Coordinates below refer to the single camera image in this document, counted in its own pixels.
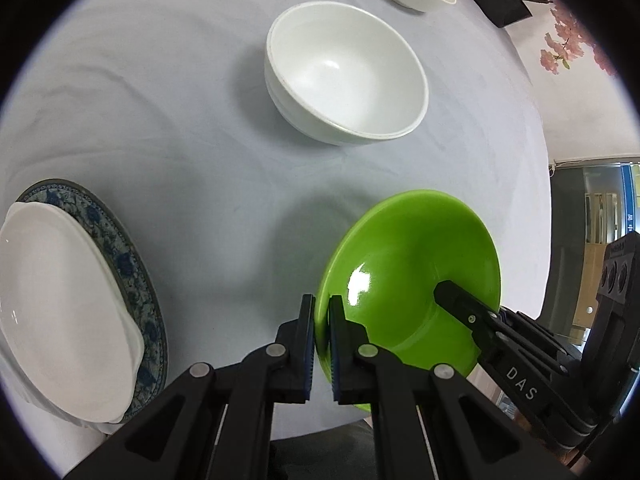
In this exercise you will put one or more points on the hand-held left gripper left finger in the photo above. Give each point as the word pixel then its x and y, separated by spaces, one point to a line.
pixel 295 360

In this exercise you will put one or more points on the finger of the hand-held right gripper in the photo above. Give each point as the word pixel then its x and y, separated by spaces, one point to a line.
pixel 525 330
pixel 467 312

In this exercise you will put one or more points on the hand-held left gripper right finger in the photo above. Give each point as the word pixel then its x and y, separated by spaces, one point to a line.
pixel 350 360

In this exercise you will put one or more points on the green bowl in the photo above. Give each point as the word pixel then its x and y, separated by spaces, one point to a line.
pixel 400 270

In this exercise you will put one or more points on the blue patterned plate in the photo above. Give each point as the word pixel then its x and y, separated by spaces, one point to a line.
pixel 130 270

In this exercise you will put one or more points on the large white bowl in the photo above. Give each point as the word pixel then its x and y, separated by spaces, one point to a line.
pixel 345 70

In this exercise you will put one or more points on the pink blossom tree in pot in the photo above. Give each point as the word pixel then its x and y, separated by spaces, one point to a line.
pixel 502 2

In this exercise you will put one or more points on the glass door with metal frame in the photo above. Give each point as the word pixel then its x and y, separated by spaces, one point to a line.
pixel 595 220

